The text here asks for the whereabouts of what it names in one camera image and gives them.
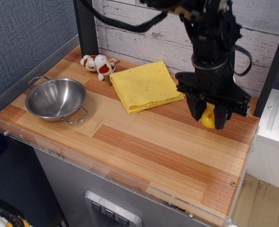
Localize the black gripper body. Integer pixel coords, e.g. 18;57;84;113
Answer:
175;54;251;116

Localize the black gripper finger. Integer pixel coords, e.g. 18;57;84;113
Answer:
186;92;207;121
214;105;233;130

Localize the yellow handled white toy knife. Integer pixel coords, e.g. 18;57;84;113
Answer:
201;75;237;130

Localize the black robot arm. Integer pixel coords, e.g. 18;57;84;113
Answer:
144;0;252;130

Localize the folded yellow cloth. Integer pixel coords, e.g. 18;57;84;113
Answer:
110;61;184;114

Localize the white ribbed box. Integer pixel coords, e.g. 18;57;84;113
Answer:
246;89;279;187

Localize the white brown plush dog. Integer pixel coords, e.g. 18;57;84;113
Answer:
80;54;120;81

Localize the silver dispenser button panel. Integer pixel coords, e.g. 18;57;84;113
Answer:
85;190;143;227

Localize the yellow object bottom left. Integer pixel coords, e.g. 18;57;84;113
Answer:
17;216;30;227

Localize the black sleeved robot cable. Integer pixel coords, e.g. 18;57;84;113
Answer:
79;0;168;33

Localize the dark vertical frame post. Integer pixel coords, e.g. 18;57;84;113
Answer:
73;0;99;56

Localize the stainless steel bowl with handles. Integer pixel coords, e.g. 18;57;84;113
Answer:
25;75;89;124

